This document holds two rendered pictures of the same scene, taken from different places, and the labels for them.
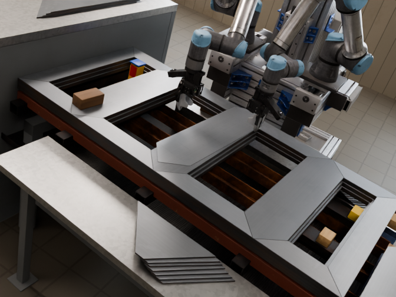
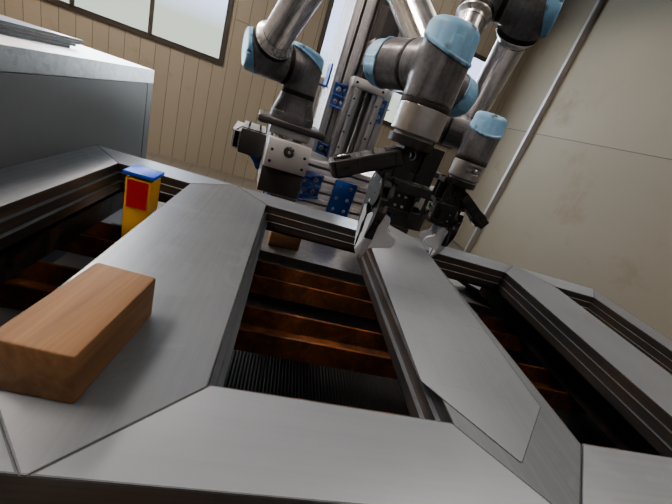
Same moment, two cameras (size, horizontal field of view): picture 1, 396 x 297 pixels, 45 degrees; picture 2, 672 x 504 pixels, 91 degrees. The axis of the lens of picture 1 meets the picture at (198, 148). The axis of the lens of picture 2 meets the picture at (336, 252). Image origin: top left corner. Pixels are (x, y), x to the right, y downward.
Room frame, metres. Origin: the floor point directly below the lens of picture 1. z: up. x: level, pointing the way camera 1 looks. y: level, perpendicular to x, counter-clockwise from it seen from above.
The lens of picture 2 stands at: (1.44, 0.50, 1.13)
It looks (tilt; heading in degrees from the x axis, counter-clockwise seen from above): 22 degrees down; 320
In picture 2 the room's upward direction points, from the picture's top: 20 degrees clockwise
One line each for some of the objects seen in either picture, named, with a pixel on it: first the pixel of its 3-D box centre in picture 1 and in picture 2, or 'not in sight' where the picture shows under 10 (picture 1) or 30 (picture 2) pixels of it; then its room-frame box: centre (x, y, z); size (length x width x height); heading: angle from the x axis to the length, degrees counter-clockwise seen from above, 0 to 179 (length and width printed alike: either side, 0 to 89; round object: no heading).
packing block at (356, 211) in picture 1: (356, 214); not in sight; (1.64, -0.71, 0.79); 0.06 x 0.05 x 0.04; 154
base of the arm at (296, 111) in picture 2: (243, 29); (294, 106); (2.57, -0.05, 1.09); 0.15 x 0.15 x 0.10
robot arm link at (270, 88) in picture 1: (268, 85); (466, 172); (1.94, -0.21, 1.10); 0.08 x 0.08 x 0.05
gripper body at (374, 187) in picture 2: (191, 81); (401, 177); (1.82, 0.11, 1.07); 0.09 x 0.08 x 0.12; 65
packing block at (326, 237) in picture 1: (326, 237); not in sight; (1.43, -0.56, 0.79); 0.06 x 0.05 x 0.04; 154
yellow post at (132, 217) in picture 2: (134, 81); (139, 218); (2.22, 0.42, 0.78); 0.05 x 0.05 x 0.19; 64
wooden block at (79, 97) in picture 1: (88, 98); (87, 323); (1.73, 0.50, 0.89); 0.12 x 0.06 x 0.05; 149
